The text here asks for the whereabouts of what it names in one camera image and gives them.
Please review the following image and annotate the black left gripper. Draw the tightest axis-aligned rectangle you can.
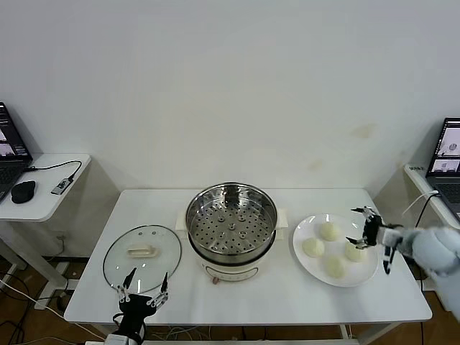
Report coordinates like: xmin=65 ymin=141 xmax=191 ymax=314
xmin=116 ymin=267 xmax=170 ymax=337

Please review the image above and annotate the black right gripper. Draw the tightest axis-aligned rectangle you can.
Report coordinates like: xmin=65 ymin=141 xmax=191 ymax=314
xmin=345 ymin=205 xmax=382 ymax=250

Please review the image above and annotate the white steamed baozi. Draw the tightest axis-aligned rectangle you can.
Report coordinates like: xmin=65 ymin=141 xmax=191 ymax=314
xmin=302 ymin=237 xmax=326 ymax=258
xmin=319 ymin=221 xmax=341 ymax=242
xmin=344 ymin=241 xmax=368 ymax=262
xmin=325 ymin=255 xmax=346 ymax=279

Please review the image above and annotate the round glass pot lid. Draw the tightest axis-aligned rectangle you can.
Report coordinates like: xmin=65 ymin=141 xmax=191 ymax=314
xmin=103 ymin=224 xmax=183 ymax=294

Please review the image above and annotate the perforated steel steamer basket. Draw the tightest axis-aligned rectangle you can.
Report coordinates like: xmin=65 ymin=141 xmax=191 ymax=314
xmin=185 ymin=182 xmax=280 ymax=265

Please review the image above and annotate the round white plate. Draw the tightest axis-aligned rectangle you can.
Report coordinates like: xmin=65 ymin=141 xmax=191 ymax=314
xmin=292 ymin=213 xmax=380 ymax=288

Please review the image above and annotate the white side desk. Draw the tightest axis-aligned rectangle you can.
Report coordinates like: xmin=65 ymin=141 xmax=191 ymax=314
xmin=402 ymin=163 xmax=460 ymax=310
xmin=0 ymin=153 xmax=121 ymax=310

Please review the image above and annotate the cream electric cooking pot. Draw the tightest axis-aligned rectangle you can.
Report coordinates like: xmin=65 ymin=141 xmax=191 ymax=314
xmin=175 ymin=208 xmax=290 ymax=286

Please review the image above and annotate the grey open laptop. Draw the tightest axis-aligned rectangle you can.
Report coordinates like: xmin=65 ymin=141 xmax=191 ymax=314
xmin=425 ymin=117 xmax=460 ymax=222

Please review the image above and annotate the small grey usb hub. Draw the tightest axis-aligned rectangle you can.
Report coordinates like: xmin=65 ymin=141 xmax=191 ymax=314
xmin=50 ymin=178 xmax=72 ymax=196

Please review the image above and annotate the black computer mouse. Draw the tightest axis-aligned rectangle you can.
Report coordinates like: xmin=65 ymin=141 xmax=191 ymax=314
xmin=10 ymin=180 xmax=37 ymax=205

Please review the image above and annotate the black open laptop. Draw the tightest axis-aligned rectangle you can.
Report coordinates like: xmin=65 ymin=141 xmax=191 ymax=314
xmin=0 ymin=101 xmax=34 ymax=202

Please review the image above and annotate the white charging cable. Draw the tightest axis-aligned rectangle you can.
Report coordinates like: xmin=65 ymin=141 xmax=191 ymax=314
xmin=401 ymin=190 xmax=440 ymax=216

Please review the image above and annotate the black cable with adapter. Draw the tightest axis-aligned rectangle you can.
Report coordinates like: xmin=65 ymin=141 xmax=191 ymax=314
xmin=413 ymin=193 xmax=441 ymax=231

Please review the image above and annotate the white floor cable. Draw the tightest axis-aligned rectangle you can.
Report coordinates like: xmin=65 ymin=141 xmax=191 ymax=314
xmin=0 ymin=278 xmax=55 ymax=311

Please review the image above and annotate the black usb cable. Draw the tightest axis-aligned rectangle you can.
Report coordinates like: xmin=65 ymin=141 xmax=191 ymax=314
xmin=23 ymin=160 xmax=83 ymax=182

